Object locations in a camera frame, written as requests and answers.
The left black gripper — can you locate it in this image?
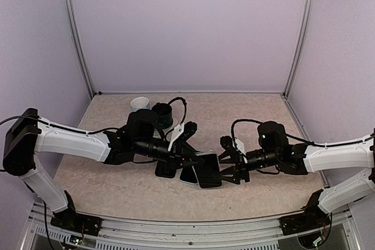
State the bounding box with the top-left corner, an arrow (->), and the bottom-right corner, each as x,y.
134,137 -> 204,173

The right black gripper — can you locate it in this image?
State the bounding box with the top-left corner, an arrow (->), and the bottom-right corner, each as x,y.
213,148 -> 280,184

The light blue phone case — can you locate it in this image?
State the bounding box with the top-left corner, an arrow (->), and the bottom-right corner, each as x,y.
178,166 -> 199,186

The clear magsafe phone case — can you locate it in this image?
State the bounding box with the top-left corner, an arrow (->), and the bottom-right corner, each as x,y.
193,149 -> 223,190

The black phone case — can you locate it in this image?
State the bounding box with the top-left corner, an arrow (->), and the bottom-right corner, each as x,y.
155,160 -> 176,179

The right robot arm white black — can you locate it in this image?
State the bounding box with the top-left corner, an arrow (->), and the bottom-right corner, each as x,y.
213,121 -> 374,229

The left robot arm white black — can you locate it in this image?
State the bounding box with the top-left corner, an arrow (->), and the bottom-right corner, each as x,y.
2,108 -> 204,230

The white grey ringed plate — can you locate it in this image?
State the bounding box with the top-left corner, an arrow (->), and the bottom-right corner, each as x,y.
154,118 -> 179,139

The dark green ceramic mug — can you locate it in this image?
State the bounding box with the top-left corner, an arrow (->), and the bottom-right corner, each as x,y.
151,102 -> 173,129

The light blue ceramic mug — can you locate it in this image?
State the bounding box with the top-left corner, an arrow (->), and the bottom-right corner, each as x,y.
129,97 -> 151,112

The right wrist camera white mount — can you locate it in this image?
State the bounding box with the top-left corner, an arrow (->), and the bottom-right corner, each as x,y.
220,136 -> 246,156

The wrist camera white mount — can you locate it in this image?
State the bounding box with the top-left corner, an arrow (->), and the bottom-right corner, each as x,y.
168,121 -> 197,152
220,136 -> 246,156

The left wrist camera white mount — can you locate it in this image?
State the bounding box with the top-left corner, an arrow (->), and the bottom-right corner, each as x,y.
168,121 -> 197,152

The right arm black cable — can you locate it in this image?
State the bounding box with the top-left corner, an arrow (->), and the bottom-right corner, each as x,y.
230,118 -> 375,147

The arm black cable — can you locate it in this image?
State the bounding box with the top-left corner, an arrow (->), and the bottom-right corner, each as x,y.
0,97 -> 188,172
230,118 -> 375,147

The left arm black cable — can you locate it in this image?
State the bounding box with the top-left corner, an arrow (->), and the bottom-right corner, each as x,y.
0,97 -> 188,172

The front aluminium rail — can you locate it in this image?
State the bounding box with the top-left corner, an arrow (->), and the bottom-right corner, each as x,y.
16,210 -> 364,249

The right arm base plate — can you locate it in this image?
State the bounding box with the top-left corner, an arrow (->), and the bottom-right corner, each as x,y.
279,213 -> 331,236

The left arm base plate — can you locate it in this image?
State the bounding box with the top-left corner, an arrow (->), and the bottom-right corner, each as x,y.
50,213 -> 103,237

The right aluminium frame post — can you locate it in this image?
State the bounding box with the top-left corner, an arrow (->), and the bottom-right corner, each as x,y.
283,0 -> 313,100

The aluminium frame post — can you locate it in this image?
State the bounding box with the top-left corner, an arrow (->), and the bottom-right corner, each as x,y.
64,0 -> 96,99
283,0 -> 313,100

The left aluminium frame post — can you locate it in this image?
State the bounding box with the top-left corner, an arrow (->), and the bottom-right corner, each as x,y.
64,0 -> 96,99

